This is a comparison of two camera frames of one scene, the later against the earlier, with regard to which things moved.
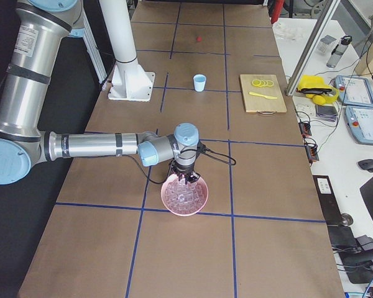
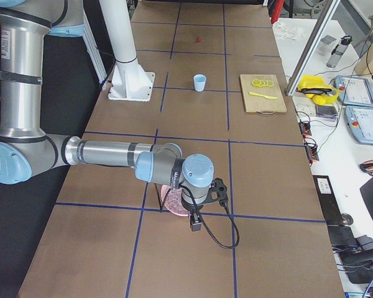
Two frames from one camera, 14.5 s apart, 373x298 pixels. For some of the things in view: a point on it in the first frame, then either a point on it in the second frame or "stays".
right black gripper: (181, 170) to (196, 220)
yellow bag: (316, 89) stays
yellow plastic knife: (263, 95) stays
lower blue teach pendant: (366, 124) stays
